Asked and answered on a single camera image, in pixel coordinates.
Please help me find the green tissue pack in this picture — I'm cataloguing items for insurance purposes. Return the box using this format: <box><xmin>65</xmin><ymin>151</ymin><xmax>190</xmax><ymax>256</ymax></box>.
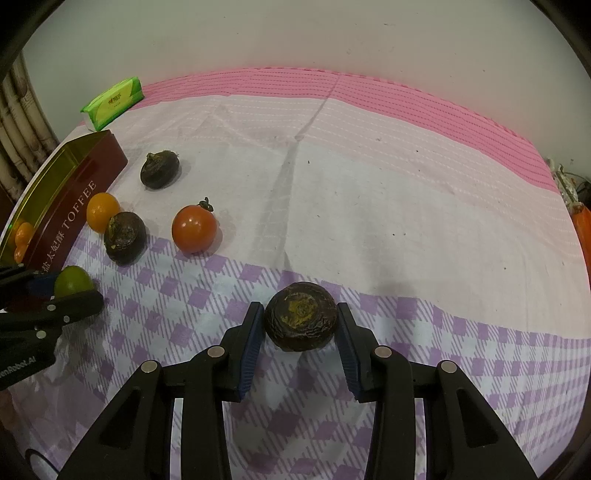
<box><xmin>81</xmin><ymin>75</ymin><xmax>145</xmax><ymax>132</ymax></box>

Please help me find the red and gold tin box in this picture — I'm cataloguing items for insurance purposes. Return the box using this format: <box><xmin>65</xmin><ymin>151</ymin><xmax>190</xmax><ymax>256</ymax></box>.
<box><xmin>0</xmin><ymin>129</ymin><xmax>129</xmax><ymax>278</ymax></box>

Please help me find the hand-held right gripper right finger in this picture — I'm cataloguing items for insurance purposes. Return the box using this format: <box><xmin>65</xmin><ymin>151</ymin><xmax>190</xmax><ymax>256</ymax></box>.
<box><xmin>335</xmin><ymin>302</ymin><xmax>539</xmax><ymax>480</ymax></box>

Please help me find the small orange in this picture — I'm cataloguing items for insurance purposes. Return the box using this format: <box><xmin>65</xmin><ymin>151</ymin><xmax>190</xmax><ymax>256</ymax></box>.
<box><xmin>87</xmin><ymin>192</ymin><xmax>122</xmax><ymax>234</ymax></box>

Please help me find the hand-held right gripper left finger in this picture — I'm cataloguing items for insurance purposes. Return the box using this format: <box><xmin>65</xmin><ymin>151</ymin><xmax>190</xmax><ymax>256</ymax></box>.
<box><xmin>56</xmin><ymin>301</ymin><xmax>265</xmax><ymax>480</ymax></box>

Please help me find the green tomato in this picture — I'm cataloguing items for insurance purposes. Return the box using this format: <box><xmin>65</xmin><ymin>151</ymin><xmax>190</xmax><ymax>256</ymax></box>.
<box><xmin>54</xmin><ymin>266</ymin><xmax>97</xmax><ymax>298</ymax></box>

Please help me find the bamboo pattern curtain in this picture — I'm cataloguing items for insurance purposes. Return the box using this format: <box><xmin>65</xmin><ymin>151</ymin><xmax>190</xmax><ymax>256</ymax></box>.
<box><xmin>0</xmin><ymin>53</ymin><xmax>61</xmax><ymax>204</ymax></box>

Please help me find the red tomato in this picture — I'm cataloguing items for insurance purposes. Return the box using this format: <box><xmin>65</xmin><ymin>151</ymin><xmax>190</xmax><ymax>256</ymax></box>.
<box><xmin>172</xmin><ymin>198</ymin><xmax>218</xmax><ymax>254</ymax></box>

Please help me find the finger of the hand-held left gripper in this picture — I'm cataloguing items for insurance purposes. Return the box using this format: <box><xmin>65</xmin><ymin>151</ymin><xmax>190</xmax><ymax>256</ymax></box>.
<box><xmin>0</xmin><ymin>290</ymin><xmax>105</xmax><ymax>342</ymax></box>
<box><xmin>0</xmin><ymin>267</ymin><xmax>56</xmax><ymax>308</ymax></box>

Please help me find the dark water chestnut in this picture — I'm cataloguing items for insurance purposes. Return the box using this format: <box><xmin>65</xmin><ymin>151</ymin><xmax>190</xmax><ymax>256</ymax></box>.
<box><xmin>140</xmin><ymin>150</ymin><xmax>181</xmax><ymax>190</ymax></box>
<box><xmin>264</xmin><ymin>281</ymin><xmax>339</xmax><ymax>352</ymax></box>
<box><xmin>103</xmin><ymin>212</ymin><xmax>147</xmax><ymax>266</ymax></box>

